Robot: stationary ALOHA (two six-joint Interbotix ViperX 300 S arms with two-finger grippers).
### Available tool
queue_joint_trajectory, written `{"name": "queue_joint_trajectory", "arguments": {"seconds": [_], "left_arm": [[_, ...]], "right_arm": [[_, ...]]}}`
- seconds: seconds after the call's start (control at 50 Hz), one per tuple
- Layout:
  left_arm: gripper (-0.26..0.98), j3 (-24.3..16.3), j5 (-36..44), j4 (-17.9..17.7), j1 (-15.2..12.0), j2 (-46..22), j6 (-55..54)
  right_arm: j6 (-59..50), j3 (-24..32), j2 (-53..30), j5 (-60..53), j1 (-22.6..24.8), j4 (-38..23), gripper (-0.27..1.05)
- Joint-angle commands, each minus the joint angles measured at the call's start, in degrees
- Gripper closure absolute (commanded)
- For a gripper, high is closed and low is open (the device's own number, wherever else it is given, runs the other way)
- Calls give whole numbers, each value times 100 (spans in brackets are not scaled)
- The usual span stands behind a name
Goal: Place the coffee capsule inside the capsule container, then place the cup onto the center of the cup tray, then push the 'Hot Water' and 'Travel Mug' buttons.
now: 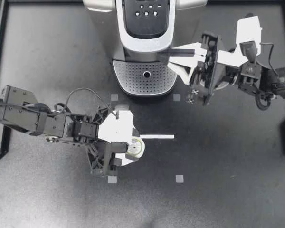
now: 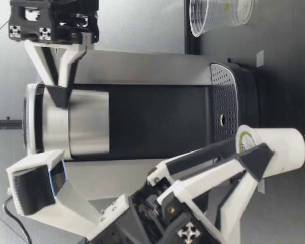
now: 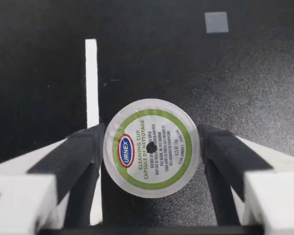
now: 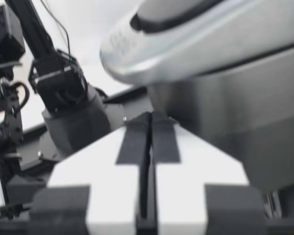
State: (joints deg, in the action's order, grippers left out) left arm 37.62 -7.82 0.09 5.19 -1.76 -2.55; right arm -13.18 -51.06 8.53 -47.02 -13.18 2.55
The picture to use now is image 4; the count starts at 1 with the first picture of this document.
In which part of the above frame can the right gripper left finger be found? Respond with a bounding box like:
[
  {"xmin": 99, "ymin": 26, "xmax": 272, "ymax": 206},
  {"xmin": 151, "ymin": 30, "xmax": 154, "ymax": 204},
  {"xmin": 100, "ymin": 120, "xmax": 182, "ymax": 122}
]
[{"xmin": 29, "ymin": 112, "xmax": 152, "ymax": 235}]

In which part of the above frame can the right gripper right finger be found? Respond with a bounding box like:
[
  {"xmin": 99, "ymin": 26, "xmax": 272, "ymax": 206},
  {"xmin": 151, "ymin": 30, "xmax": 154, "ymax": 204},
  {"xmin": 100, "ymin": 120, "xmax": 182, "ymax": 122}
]
[{"xmin": 150, "ymin": 112, "xmax": 267, "ymax": 235}]

